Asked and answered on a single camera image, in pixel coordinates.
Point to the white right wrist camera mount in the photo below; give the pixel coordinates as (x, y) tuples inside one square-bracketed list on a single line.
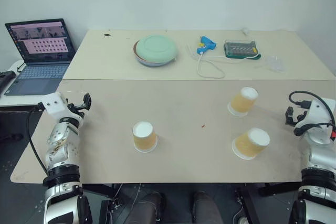
[(320, 111)]

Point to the black device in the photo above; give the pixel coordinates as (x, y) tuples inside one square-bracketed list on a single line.
[(5, 77)]

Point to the white side table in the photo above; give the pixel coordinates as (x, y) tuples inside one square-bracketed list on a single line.
[(10, 100)]

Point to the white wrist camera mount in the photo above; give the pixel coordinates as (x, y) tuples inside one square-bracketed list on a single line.
[(320, 111), (54, 104)]

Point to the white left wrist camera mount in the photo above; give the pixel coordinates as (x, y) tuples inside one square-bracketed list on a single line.
[(54, 104)]

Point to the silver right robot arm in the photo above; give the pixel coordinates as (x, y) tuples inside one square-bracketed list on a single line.
[(320, 155)]

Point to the grey laptop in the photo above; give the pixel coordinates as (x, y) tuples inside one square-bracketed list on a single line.
[(39, 58)]

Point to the dark rounded shape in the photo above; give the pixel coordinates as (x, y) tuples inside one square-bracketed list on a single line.
[(147, 209), (206, 208)]

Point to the green screwdriver bit box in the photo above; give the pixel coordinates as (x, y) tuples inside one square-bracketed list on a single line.
[(240, 48)]

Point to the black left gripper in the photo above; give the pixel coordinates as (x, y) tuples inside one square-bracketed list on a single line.
[(76, 108)]

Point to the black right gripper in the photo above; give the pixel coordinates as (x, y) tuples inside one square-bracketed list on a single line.
[(301, 125)]

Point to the clear plastic bag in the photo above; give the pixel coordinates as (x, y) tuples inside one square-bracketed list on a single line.
[(274, 64)]

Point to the mint green plate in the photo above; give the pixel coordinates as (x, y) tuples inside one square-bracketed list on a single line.
[(156, 48)]

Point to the translucent glue sticks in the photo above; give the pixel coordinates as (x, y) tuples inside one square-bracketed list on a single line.
[(190, 51)]

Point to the yellow ribbed paper cup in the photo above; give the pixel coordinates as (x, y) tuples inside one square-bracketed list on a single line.
[(242, 103), (145, 140), (250, 145)]

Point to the blue hot glue gun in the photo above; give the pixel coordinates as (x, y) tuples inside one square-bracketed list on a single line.
[(205, 43)]

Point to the light blue plate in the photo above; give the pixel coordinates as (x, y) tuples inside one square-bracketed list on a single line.
[(152, 64)]

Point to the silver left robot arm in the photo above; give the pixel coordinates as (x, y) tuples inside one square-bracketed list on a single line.
[(61, 153)]

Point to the pink plate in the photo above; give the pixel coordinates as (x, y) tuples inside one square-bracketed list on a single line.
[(135, 48)]

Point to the small white plug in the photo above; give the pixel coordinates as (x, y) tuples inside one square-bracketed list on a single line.
[(245, 30)]

